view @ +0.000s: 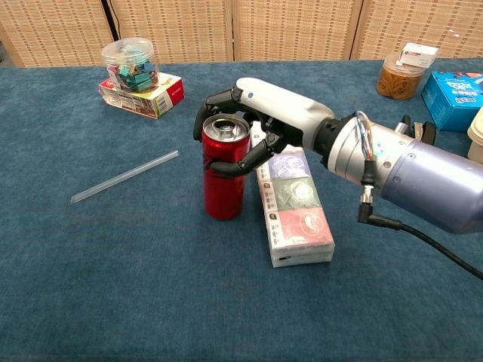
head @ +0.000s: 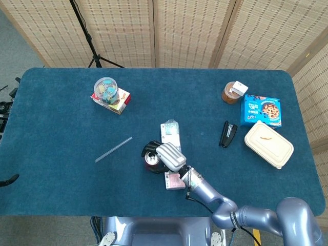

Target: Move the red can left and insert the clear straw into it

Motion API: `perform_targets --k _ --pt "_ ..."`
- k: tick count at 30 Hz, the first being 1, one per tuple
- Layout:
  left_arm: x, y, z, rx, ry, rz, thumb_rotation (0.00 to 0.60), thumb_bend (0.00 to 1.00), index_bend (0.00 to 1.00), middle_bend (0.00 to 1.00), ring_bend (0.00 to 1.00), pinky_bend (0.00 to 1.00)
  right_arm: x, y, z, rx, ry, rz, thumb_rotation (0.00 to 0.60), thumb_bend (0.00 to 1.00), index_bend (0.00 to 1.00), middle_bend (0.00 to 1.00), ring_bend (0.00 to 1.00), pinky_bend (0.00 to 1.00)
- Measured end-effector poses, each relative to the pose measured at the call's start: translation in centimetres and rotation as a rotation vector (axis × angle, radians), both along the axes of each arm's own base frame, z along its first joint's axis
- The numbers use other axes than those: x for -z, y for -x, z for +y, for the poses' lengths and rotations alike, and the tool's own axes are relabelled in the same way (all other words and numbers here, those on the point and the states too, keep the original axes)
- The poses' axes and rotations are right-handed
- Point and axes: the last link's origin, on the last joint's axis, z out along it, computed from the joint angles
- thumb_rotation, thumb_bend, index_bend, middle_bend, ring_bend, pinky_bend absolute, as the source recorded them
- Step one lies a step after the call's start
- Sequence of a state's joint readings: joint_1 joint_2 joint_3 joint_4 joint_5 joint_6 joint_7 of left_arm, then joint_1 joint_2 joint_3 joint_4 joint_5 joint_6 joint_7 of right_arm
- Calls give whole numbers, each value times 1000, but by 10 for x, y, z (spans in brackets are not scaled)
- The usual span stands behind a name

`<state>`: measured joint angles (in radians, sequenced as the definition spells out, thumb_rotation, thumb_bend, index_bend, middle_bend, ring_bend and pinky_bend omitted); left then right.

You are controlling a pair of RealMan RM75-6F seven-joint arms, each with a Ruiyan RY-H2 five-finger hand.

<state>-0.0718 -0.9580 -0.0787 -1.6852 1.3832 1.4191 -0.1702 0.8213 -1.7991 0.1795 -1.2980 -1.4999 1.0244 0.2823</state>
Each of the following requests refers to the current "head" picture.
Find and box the red soda can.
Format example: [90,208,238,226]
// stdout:
[145,151,165,173]

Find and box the blue table mat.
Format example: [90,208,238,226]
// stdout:
[0,67,325,218]

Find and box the clear jar of binder clips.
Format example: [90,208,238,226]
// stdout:
[93,77,119,106]

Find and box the blue-grey robot torso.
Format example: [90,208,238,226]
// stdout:
[98,216,213,246]

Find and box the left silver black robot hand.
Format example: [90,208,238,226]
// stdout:
[0,174,20,188]

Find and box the black tripod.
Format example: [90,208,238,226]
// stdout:
[68,0,125,69]

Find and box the bamboo folding screen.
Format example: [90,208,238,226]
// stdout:
[0,0,328,221]

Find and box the blue cookie box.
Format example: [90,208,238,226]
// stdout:
[240,94,282,128]

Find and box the black stapler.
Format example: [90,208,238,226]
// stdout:
[219,120,238,149]

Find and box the clear plastic straw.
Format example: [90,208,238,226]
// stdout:
[95,136,133,163]

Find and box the cream lidded food container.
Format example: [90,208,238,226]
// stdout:
[244,120,295,170]

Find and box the clear jar of rubber bands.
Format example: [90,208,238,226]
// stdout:
[221,81,243,105]

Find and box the red white carton box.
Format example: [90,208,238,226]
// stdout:
[90,87,132,115]

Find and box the black equipment pile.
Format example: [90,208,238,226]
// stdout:
[0,76,20,134]

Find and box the small white box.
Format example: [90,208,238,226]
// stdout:
[230,80,249,97]

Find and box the black cable bundle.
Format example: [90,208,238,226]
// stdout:
[89,216,103,244]

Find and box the long white packet strip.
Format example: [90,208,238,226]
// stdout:
[160,119,186,191]

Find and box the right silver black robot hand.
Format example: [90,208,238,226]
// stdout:
[140,139,187,175]

